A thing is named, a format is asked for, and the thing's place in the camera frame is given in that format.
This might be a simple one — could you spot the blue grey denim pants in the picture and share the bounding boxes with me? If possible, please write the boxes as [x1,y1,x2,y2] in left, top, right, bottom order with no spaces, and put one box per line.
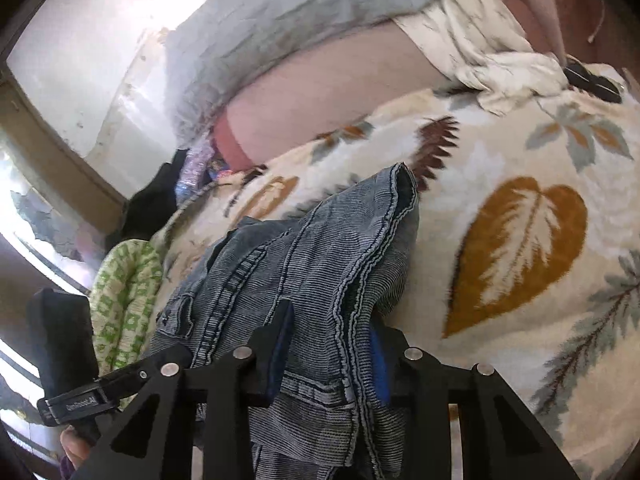
[150,164,419,479]

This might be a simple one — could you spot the left hand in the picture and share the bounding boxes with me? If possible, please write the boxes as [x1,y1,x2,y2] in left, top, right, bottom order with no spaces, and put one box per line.
[60,426,92,469]

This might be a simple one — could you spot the green white patterned cloth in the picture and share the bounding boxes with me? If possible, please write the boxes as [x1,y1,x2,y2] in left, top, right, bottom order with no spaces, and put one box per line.
[89,240,163,376]

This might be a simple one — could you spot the cream leaf print blanket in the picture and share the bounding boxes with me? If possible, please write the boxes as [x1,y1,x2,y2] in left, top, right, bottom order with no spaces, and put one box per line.
[152,90,639,479]

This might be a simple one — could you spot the black garment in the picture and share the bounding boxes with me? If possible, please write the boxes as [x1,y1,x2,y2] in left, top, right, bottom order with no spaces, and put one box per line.
[104,150,188,252]

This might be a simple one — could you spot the purple plastic bag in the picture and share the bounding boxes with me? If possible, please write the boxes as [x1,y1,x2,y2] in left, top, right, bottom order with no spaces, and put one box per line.
[175,139,229,205]

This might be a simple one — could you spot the small black object on bed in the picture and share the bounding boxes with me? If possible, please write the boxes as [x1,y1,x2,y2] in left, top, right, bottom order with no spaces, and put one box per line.
[563,58,623,104]

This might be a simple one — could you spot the white floral crumpled cloth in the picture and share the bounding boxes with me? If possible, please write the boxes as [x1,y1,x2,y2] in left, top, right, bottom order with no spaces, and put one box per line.
[395,0,567,116]

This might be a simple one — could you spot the grey quilted pillow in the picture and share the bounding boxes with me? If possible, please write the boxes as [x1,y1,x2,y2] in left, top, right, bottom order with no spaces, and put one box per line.
[164,0,434,150]

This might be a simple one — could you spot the pink and maroon bedsheet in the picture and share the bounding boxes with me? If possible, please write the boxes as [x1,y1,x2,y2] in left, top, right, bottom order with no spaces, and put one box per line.
[210,0,639,170]

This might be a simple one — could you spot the thin beige cord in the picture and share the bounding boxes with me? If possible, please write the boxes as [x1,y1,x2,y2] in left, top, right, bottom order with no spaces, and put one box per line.
[587,0,609,45]

